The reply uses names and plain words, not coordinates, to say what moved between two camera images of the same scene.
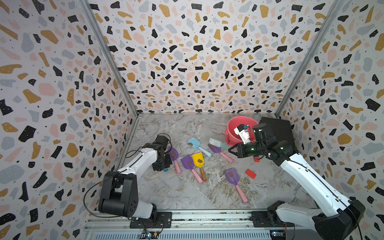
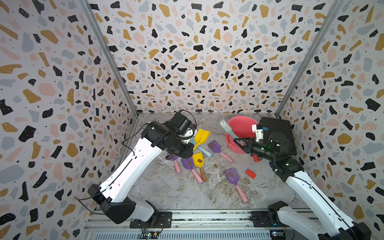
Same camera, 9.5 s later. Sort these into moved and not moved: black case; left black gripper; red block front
Moved: left black gripper
Not moved: red block front; black case
